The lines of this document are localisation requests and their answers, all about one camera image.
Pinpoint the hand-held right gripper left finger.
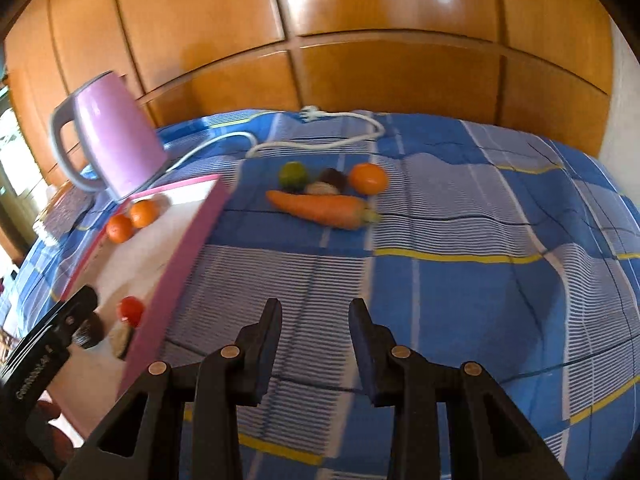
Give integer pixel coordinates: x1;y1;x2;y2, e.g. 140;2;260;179
75;298;284;480

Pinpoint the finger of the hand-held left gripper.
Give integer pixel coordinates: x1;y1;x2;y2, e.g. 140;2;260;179
17;285;99;357

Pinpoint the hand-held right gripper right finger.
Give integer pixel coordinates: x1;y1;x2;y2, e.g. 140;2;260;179
348;298;571;480

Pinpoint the dark wrinkled round fruit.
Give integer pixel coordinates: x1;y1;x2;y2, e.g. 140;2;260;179
71;311;106;351

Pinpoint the red tomato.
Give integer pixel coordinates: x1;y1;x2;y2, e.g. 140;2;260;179
116;296;146;325

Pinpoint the pink shallow box tray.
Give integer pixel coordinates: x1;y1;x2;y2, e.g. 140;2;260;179
47;174;232;453

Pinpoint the orange mandarin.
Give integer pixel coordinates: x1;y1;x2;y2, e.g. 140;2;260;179
348;162;389;196
130;199;161;228
106;214;136;245

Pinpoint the orange carrot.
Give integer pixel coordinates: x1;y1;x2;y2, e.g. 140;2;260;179
265;189;383;231

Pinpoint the green citrus fruit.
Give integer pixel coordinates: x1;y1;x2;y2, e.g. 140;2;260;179
278;161;308;188

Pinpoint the dark cut vegetable piece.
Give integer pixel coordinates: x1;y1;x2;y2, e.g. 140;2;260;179
304;167;348;196

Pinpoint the silver embossed tissue box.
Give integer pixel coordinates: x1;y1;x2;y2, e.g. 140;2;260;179
31;180;98;246

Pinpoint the blue plaid bedsheet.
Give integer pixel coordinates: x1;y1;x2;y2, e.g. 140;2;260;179
0;107;640;480

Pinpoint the pink electric kettle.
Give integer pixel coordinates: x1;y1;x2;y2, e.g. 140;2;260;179
49;71;170;204

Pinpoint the wooden wardrobe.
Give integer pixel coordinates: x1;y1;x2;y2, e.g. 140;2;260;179
2;0;616;161

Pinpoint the white power cord with plug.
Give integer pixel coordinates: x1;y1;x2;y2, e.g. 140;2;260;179
165;106;387;171

